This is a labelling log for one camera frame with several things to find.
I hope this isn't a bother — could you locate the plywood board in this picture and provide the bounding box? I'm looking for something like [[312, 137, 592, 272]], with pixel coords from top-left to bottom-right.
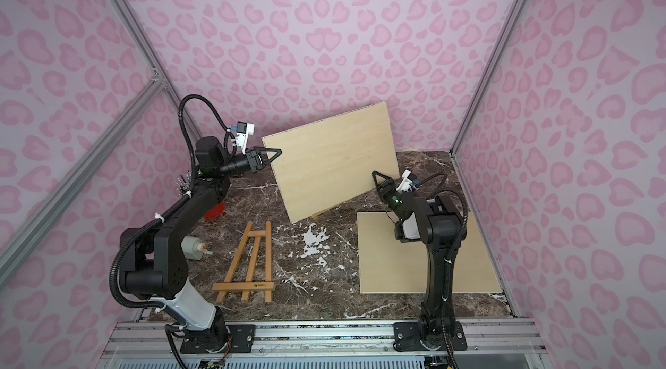
[[263, 102, 399, 223], [356, 210, 504, 295]]

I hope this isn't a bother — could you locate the wooden easel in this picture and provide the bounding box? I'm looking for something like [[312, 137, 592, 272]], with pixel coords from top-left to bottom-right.
[[310, 206, 337, 220], [213, 221, 276, 304]]

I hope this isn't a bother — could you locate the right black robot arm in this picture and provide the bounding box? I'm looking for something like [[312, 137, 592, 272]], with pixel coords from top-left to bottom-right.
[[369, 169, 469, 358]]

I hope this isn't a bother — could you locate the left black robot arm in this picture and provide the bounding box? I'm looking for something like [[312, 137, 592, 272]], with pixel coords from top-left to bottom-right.
[[109, 136, 282, 353]]

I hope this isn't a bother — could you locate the red metal bucket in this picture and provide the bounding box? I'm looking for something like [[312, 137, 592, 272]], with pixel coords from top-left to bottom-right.
[[203, 202, 227, 221]]

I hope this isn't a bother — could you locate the coloured pencils bundle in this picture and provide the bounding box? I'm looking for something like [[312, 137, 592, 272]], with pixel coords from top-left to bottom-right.
[[176, 172, 195, 197]]

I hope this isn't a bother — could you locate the white glue bottle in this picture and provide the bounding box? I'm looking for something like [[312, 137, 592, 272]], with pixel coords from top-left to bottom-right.
[[180, 236, 213, 261]]

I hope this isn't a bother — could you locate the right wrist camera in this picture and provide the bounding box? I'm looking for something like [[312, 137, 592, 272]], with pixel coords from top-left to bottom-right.
[[397, 169, 418, 193]]

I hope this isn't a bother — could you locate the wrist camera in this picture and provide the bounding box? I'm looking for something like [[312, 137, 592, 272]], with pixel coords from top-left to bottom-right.
[[397, 169, 418, 193], [229, 122, 255, 155]]

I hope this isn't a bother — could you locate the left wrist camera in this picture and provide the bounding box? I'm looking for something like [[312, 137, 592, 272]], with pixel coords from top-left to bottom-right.
[[229, 122, 255, 155]]

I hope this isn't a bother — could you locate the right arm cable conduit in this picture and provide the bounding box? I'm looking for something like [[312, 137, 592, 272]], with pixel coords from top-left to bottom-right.
[[413, 172, 469, 369]]

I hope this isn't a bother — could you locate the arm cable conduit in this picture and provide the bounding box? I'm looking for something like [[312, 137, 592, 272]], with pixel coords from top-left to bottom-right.
[[413, 172, 469, 369], [108, 94, 233, 369]]

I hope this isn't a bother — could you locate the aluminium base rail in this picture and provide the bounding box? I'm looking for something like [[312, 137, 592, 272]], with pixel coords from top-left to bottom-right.
[[97, 319, 553, 368]]

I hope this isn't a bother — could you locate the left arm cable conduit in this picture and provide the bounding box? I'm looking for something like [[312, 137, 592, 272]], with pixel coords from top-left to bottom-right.
[[108, 94, 233, 369]]

